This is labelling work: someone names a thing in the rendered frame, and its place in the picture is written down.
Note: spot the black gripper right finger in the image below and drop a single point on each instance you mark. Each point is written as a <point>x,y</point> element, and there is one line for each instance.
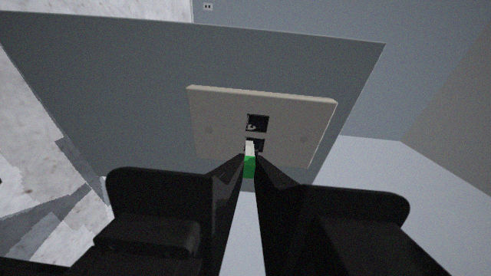
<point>285,209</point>

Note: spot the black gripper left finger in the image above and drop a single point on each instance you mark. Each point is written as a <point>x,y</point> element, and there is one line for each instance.
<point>209,199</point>

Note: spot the grey panel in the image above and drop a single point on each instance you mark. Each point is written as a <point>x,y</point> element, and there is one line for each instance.
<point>185,97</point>

